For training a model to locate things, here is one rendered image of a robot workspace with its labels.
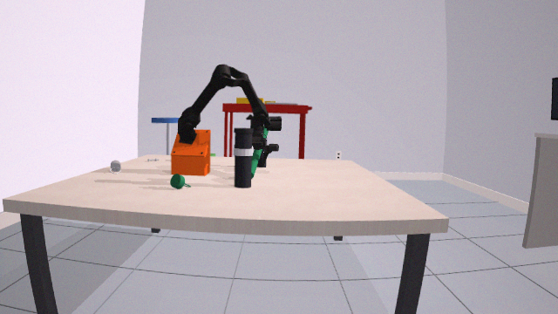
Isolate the grey open-top faceted cup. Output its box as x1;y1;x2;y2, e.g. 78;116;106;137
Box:
233;146;253;156

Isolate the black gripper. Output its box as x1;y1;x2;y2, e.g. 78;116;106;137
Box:
253;131;279;167

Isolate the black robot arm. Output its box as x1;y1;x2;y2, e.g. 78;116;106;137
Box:
178;65;282;150

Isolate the green cylindrical rod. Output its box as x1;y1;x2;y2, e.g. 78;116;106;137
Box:
251;127;269;179

